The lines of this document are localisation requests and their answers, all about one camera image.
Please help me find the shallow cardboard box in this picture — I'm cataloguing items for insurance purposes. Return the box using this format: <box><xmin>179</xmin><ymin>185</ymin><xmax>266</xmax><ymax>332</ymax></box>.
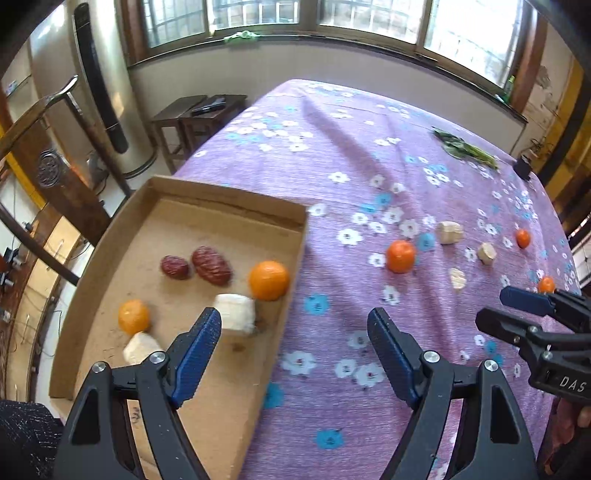
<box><xmin>48</xmin><ymin>175</ymin><xmax>309</xmax><ymax>480</ymax></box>

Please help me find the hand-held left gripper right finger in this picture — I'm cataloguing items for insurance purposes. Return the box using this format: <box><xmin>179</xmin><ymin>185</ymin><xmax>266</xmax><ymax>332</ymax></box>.
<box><xmin>367</xmin><ymin>307</ymin><xmax>540</xmax><ymax>480</ymax></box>

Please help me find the green leafy vegetable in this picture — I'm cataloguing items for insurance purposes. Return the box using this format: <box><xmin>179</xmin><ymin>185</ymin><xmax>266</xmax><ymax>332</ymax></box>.
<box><xmin>431</xmin><ymin>128</ymin><xmax>500</xmax><ymax>171</ymax></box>

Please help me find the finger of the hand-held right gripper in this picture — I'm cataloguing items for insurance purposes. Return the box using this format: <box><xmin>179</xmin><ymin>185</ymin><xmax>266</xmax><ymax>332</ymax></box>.
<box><xmin>499</xmin><ymin>285</ymin><xmax>591</xmax><ymax>334</ymax></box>
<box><xmin>475</xmin><ymin>308</ymin><xmax>556</xmax><ymax>366</ymax></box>

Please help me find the small red date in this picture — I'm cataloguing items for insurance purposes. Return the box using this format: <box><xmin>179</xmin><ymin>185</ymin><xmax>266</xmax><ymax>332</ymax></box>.
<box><xmin>160</xmin><ymin>255</ymin><xmax>190</xmax><ymax>280</ymax></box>

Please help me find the low wooden cabinet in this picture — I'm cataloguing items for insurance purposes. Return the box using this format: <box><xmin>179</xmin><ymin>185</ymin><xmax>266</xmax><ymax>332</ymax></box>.
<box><xmin>0</xmin><ymin>203</ymin><xmax>100</xmax><ymax>402</ymax></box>

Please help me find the person's dark speckled clothing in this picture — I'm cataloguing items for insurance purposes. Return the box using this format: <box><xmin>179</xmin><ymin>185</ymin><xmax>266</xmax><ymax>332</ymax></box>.
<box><xmin>0</xmin><ymin>399</ymin><xmax>65</xmax><ymax>480</ymax></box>

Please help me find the wooden framed window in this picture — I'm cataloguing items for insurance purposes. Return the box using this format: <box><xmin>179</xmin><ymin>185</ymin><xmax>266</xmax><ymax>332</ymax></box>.
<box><xmin>122</xmin><ymin>0</ymin><xmax>548</xmax><ymax>88</ymax></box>

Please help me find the silver standing air conditioner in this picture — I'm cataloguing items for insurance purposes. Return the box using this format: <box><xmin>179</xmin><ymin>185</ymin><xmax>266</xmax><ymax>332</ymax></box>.
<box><xmin>30</xmin><ymin>0</ymin><xmax>158</xmax><ymax>181</ymax></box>

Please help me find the black remote control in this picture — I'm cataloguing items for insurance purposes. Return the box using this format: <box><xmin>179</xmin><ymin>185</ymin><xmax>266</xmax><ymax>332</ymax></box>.
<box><xmin>191</xmin><ymin>96</ymin><xmax>227</xmax><ymax>116</ymax></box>

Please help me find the carved wooden chair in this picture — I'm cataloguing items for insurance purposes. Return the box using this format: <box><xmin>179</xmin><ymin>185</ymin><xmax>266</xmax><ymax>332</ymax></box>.
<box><xmin>0</xmin><ymin>76</ymin><xmax>134</xmax><ymax>287</ymax></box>

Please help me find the yellowish mandarin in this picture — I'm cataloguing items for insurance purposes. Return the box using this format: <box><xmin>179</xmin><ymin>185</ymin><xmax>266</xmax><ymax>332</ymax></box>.
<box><xmin>117</xmin><ymin>299</ymin><xmax>151</xmax><ymax>335</ymax></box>

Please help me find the large wrinkled red date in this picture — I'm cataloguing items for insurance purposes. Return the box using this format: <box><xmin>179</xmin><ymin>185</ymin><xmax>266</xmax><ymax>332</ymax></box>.
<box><xmin>191</xmin><ymin>246</ymin><xmax>233</xmax><ymax>286</ymax></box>

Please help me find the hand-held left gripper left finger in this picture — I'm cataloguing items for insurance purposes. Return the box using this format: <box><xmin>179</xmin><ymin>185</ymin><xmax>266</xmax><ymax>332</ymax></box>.
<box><xmin>52</xmin><ymin>307</ymin><xmax>223</xmax><ymax>480</ymax></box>

